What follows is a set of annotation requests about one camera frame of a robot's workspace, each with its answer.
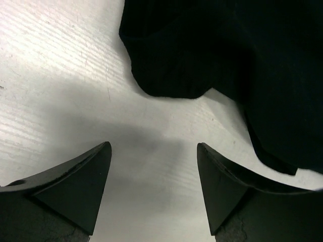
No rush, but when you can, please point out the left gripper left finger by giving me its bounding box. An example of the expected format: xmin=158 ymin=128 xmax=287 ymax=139
xmin=1 ymin=142 xmax=112 ymax=242

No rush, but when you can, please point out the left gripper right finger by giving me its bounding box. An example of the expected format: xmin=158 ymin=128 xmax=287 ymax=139
xmin=197 ymin=143 xmax=322 ymax=242

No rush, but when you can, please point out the black t shirt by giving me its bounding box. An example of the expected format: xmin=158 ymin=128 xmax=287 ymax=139
xmin=119 ymin=1 xmax=322 ymax=175

